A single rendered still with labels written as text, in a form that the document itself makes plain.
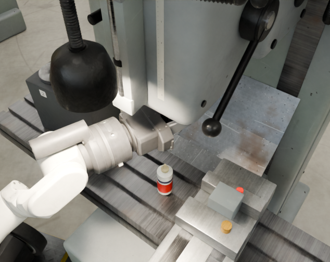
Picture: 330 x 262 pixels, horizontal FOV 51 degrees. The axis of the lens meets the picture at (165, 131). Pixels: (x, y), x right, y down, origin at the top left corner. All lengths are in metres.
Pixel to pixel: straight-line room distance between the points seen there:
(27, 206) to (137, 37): 0.32
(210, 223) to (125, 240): 0.28
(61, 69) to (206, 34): 0.18
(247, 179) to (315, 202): 1.29
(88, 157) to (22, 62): 2.52
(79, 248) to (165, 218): 0.24
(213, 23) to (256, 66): 0.57
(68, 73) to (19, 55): 2.82
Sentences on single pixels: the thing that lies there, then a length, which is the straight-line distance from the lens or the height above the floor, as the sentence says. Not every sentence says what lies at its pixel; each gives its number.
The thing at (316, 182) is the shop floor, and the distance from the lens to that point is 2.24.
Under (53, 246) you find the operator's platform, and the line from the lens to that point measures 1.49.
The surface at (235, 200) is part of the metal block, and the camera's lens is 0.76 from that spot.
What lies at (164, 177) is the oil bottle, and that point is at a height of 1.01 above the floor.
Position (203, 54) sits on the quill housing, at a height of 1.45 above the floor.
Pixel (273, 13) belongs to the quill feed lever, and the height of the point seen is 1.47.
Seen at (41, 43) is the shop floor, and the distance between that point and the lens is 3.26.
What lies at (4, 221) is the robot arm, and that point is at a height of 1.19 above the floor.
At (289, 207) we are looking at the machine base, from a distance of 1.84.
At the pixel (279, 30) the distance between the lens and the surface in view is 0.64.
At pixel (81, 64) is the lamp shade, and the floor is 1.50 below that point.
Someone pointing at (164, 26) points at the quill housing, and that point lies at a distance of 0.44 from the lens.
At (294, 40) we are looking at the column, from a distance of 0.91.
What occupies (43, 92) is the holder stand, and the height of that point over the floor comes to 1.10.
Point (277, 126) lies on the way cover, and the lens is 1.01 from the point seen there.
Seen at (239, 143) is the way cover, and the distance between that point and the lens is 1.05.
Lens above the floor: 1.71
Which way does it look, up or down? 48 degrees down
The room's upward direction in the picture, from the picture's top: straight up
